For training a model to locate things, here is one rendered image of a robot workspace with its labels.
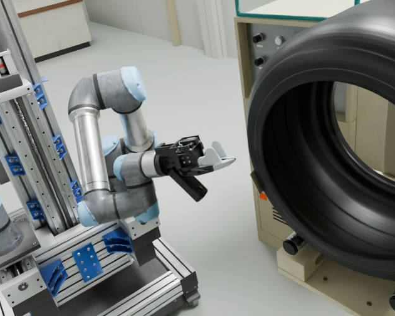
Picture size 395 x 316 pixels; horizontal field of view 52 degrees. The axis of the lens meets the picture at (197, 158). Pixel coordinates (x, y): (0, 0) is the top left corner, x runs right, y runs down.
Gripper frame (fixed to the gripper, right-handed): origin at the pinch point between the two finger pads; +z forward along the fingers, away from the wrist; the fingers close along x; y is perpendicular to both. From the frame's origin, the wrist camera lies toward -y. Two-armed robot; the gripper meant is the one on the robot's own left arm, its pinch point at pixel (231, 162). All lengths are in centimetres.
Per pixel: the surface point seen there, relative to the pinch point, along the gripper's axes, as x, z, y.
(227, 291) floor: 60, -59, -98
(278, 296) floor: 64, -35, -103
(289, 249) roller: 1.2, 7.5, -26.9
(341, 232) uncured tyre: 8.8, 19.4, -26.9
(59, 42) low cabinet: 438, -489, 61
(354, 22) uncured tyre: -3.5, 33.7, 25.2
